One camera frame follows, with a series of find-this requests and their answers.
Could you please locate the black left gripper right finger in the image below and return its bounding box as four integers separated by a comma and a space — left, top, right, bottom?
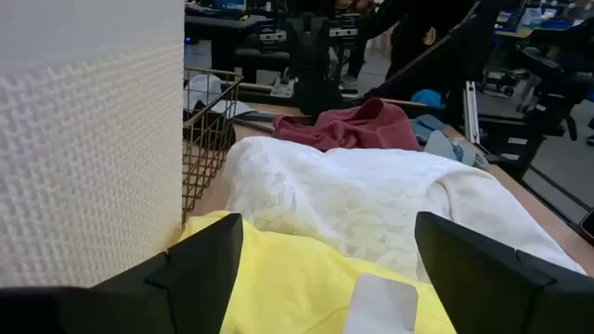
414, 211, 594, 334

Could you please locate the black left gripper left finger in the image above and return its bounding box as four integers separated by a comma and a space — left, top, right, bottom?
0, 212, 245, 334

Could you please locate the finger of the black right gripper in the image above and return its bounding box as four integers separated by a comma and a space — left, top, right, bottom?
318, 62, 343, 117
296, 62, 320, 117

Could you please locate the maroon cloth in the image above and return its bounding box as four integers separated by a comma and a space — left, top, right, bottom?
272, 96, 422, 153

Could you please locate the yellow cloth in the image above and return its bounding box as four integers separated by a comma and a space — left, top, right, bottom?
178, 211, 458, 334

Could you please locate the white fluffy cloth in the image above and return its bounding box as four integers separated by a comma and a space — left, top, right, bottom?
222, 135, 587, 284

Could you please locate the grey-green sock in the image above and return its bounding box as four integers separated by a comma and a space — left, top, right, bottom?
422, 129, 491, 172

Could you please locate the dark grey angled metal stand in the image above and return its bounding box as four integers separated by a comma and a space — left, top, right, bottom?
231, 110, 279, 135

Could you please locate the dark workbench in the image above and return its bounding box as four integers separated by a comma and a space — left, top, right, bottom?
184, 12, 291, 84

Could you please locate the person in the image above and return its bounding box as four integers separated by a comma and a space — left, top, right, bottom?
361, 0, 497, 101

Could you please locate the bright blue rounded object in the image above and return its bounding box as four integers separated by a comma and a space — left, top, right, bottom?
410, 88, 446, 110

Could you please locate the silver aluminium extrusion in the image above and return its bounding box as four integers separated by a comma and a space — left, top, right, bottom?
463, 81, 482, 145

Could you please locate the white plastic bin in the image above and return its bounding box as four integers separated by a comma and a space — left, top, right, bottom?
0, 0, 186, 289

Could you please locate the black office chair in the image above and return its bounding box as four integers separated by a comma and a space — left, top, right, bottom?
517, 18, 594, 140

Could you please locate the copper wire basket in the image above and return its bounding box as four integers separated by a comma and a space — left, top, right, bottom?
182, 68, 244, 224

